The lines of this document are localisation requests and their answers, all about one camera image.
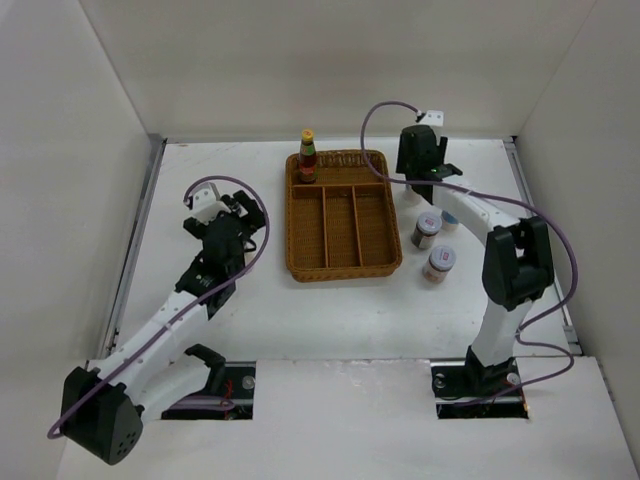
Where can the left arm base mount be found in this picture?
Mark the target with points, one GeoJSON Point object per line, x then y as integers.
{"type": "Point", "coordinates": [227, 393]}

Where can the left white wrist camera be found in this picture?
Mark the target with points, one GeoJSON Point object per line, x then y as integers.
{"type": "Point", "coordinates": [205, 203]}

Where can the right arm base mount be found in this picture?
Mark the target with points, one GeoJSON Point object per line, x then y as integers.
{"type": "Point", "coordinates": [468, 392]}

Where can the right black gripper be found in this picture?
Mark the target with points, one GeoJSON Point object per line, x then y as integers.
{"type": "Point", "coordinates": [402, 161]}

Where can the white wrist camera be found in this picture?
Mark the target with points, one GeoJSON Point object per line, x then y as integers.
{"type": "Point", "coordinates": [432, 118]}
{"type": "Point", "coordinates": [205, 203]}

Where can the dark spice jar red label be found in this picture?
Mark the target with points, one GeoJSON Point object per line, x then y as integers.
{"type": "Point", "coordinates": [427, 227]}

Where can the white blue-labelled bottle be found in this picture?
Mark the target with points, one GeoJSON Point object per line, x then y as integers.
{"type": "Point", "coordinates": [449, 222]}

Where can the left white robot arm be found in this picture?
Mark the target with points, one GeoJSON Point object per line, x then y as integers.
{"type": "Point", "coordinates": [104, 408]}

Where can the orange spice jar red label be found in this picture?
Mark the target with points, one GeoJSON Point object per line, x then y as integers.
{"type": "Point", "coordinates": [440, 262]}

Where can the brown wicker divided basket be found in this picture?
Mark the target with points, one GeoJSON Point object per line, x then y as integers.
{"type": "Point", "coordinates": [342, 226]}

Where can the yellow-capped sauce bottle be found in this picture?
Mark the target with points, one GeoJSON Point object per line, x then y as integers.
{"type": "Point", "coordinates": [307, 157]}

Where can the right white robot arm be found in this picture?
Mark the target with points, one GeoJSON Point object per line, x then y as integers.
{"type": "Point", "coordinates": [517, 264]}

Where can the white grey-capped bottle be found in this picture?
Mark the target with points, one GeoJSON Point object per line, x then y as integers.
{"type": "Point", "coordinates": [411, 197]}

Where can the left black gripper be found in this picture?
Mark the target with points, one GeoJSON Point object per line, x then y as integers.
{"type": "Point", "coordinates": [252, 220]}

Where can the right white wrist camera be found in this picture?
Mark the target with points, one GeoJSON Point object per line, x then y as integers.
{"type": "Point", "coordinates": [432, 118]}

